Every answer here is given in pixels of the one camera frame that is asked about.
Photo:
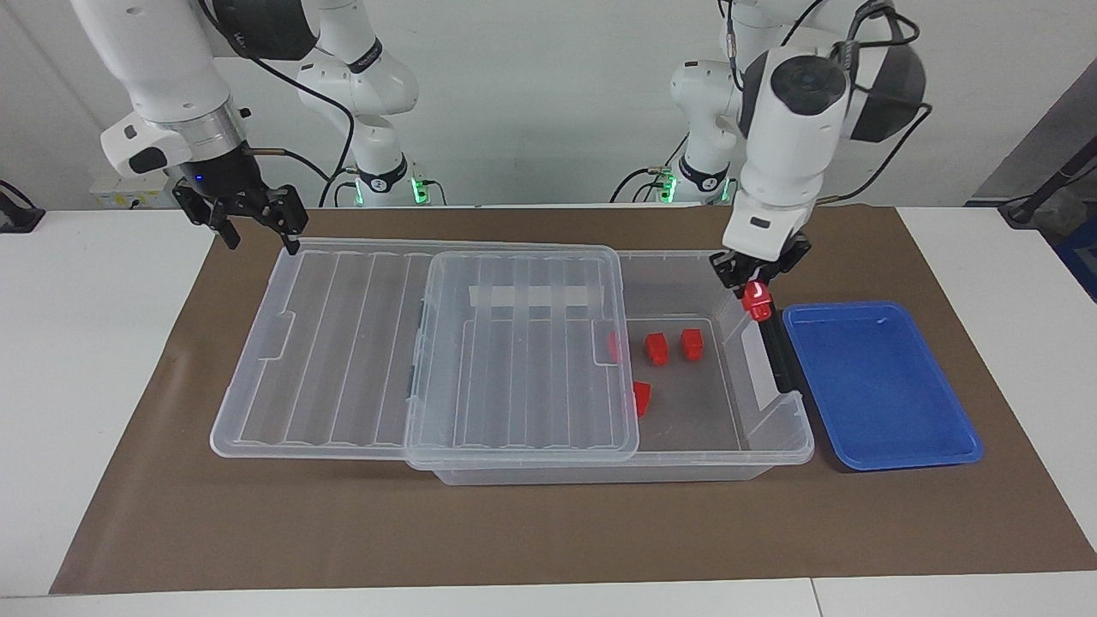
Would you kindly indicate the red toy block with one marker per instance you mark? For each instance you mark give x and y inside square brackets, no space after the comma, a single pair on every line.
[656,347]
[756,302]
[641,398]
[692,343]
[614,345]

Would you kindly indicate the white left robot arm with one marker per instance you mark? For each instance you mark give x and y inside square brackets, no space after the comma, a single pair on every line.
[793,128]

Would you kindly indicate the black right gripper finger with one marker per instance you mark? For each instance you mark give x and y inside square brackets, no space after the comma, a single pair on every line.
[291,214]
[224,230]

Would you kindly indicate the blue crate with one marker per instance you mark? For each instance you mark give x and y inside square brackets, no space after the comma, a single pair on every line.
[1082,257]

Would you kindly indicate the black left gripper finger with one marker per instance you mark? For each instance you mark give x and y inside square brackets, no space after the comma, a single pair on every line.
[787,270]
[730,274]

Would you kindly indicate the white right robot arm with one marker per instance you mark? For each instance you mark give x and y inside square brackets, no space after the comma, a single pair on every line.
[154,60]

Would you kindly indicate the blue plastic tray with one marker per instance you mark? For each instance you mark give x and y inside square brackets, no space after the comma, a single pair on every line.
[883,386]

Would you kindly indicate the black stand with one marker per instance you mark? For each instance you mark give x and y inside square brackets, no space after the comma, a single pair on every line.
[1028,206]

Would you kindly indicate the white power strip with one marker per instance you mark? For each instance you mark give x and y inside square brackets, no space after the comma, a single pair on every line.
[116,195]

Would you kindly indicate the black clamp base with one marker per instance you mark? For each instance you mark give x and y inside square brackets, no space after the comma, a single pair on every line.
[17,218]

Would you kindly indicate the clear plastic storage box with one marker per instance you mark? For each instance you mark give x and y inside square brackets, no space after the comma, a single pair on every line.
[600,473]

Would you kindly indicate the black box latch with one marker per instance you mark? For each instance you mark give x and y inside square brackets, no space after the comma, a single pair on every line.
[784,364]

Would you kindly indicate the brown paper table mat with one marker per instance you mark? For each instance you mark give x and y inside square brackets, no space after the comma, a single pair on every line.
[548,531]

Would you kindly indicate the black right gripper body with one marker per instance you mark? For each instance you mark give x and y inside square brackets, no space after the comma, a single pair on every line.
[223,176]

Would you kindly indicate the clear ribbed box lid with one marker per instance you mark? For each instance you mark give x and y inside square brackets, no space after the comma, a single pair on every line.
[326,360]

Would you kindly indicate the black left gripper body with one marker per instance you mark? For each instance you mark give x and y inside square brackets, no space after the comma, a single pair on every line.
[758,266]

